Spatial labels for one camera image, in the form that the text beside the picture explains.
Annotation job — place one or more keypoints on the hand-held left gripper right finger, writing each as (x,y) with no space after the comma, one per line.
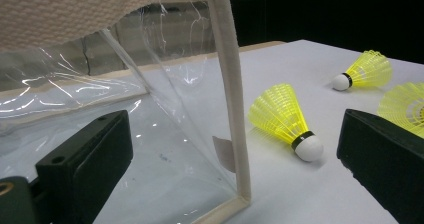
(383,157)

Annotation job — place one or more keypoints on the clear bag with beige trim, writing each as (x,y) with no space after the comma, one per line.
(230,67)

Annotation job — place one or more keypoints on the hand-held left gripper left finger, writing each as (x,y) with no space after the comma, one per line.
(86,157)

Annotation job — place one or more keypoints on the yellow shuttlecock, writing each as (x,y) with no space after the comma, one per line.
(403,107)
(280,114)
(370,69)

